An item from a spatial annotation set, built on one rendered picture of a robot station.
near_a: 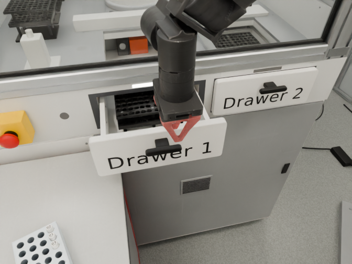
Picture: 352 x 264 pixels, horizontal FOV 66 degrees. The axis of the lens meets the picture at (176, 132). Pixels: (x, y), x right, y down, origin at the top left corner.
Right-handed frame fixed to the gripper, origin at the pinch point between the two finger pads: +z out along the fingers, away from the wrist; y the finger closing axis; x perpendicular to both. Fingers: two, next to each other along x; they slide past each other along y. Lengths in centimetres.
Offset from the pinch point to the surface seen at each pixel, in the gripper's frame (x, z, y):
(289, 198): -73, 95, 29
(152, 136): 4.1, 3.5, 3.4
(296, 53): -36.4, -2.5, 18.4
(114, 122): 11.7, 11.9, 19.1
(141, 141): 6.5, 4.5, 3.4
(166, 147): 1.9, 4.2, 0.2
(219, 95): -16.1, 6.6, 17.4
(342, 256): -79, 92, -6
